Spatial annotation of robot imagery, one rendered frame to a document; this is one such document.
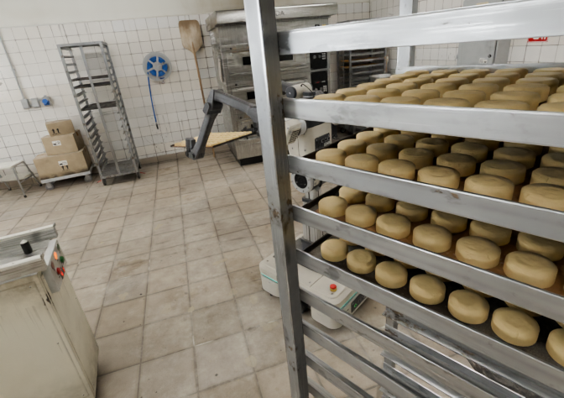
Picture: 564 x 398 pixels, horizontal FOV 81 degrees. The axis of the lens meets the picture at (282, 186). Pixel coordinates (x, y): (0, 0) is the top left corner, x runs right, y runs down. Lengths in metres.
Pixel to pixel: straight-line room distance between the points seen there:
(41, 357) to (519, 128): 1.88
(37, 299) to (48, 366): 0.36
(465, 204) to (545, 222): 0.07
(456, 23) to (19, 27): 5.67
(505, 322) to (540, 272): 0.09
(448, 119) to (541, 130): 0.08
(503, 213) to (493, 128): 0.09
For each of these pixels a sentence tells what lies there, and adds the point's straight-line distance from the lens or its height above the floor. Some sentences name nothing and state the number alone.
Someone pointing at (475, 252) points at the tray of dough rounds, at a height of 1.33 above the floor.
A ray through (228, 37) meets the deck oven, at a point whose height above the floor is 1.72.
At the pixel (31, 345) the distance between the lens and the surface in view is 1.89.
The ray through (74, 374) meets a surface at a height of 0.28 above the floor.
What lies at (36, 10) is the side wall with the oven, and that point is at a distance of 5.80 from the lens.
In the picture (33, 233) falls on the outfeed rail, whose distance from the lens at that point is 1.93.
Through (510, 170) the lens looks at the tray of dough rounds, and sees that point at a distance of 0.50.
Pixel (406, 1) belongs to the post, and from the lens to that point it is 0.87.
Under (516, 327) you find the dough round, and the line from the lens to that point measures 0.54.
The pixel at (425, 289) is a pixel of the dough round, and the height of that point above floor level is 1.24.
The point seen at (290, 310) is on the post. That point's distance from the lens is 0.68.
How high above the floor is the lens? 1.59
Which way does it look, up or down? 23 degrees down
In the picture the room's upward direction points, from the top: 6 degrees counter-clockwise
